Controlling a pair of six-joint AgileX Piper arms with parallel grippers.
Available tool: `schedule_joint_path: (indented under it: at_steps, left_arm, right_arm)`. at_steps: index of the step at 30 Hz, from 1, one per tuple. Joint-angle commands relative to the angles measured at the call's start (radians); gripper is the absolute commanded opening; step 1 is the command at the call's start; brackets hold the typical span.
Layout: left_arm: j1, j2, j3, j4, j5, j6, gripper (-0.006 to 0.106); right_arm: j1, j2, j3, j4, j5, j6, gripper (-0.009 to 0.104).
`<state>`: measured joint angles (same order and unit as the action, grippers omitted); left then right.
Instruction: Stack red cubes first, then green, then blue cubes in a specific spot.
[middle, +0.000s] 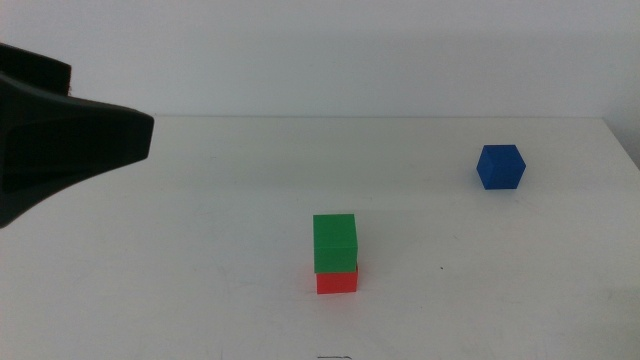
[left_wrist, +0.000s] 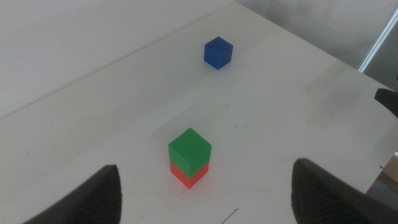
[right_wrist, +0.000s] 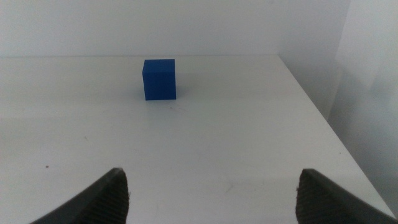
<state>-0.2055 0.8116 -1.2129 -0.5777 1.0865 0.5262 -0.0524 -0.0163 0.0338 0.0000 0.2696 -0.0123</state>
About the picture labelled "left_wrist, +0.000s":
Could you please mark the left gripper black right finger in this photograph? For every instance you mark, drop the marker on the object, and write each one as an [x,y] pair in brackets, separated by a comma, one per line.
[317,199]

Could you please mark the red cube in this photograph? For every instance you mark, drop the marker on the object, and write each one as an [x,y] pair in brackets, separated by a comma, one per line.
[197,179]

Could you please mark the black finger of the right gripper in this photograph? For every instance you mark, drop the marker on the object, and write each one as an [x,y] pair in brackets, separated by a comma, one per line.
[388,99]

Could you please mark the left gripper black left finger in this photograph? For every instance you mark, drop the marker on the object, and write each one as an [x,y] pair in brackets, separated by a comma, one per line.
[96,199]

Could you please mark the white metal rail strip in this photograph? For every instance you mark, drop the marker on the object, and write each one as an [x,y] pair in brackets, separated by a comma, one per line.
[377,42]

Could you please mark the green cube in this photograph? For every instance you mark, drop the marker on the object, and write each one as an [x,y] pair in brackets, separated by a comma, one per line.
[189,151]

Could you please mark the blue cube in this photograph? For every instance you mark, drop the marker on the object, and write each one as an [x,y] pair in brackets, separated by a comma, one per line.
[217,53]

